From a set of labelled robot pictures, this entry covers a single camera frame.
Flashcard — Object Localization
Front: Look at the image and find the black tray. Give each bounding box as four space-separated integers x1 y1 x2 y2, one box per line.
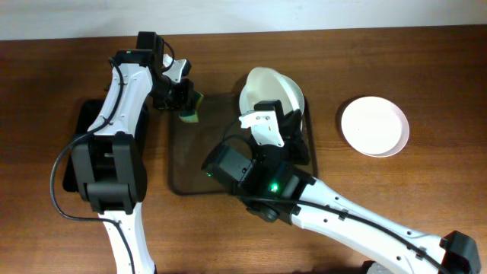
62 99 149 193

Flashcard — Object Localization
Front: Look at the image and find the pink plate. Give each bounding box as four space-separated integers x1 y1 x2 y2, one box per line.
339 96 410 158

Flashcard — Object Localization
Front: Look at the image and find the green yellow sponge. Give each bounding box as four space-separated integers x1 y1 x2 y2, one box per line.
179 91 204 123

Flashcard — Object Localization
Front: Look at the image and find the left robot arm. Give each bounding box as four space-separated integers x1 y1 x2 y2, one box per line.
68 49 202 273

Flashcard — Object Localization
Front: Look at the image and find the brown serving tray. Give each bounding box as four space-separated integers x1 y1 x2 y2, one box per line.
169 95 319 196

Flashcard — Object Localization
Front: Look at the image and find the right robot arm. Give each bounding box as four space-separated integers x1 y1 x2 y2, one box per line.
236 96 481 273

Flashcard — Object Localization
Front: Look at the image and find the light blue-grey plate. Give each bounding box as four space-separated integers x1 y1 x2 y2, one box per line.
239 74 306 126

